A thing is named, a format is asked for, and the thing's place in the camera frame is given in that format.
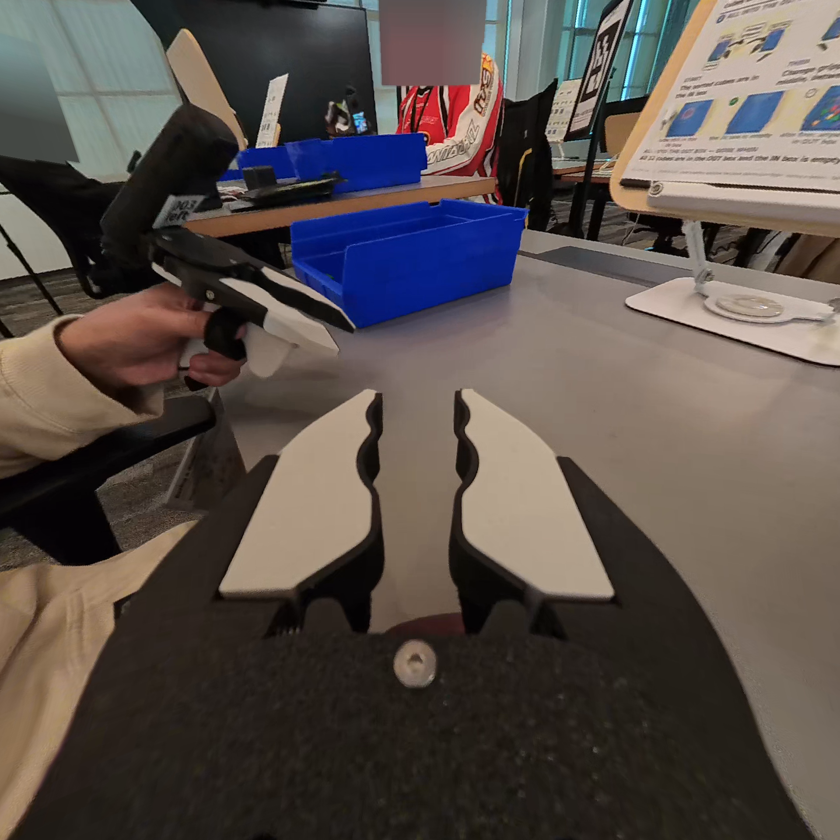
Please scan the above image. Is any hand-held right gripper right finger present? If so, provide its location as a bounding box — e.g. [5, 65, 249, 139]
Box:
[449, 387, 616, 634]

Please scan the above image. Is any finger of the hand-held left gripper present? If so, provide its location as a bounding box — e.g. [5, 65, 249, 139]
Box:
[217, 264, 357, 333]
[244, 305, 341, 379]

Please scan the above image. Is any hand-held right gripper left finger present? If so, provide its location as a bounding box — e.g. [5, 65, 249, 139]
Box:
[218, 388, 385, 634]

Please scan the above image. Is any blue plastic bin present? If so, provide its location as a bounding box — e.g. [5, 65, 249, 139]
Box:
[290, 199, 529, 329]
[220, 133, 427, 194]

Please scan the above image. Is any person's left forearm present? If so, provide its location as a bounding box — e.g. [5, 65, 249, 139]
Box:
[0, 315, 165, 480]

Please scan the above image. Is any person's left hand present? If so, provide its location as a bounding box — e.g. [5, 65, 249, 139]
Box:
[59, 285, 247, 395]

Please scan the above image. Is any black device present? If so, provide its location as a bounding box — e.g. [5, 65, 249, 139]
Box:
[223, 165, 345, 211]

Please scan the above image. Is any black framed marker sign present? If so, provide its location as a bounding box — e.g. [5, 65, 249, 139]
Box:
[167, 390, 247, 509]
[564, 0, 634, 142]

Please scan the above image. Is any white standing card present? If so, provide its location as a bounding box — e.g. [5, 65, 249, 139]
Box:
[255, 73, 290, 148]

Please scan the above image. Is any white folding stand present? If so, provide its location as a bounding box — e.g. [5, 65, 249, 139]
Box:
[625, 178, 840, 366]

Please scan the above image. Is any black jacket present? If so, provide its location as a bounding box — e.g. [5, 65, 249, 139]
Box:
[502, 79, 559, 231]

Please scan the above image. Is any light wooden board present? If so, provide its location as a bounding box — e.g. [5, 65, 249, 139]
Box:
[609, 0, 840, 238]

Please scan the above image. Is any printed instruction sheet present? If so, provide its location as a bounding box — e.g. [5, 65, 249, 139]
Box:
[620, 0, 840, 191]

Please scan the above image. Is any black wall screen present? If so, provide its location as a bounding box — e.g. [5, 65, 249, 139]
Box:
[131, 0, 378, 152]

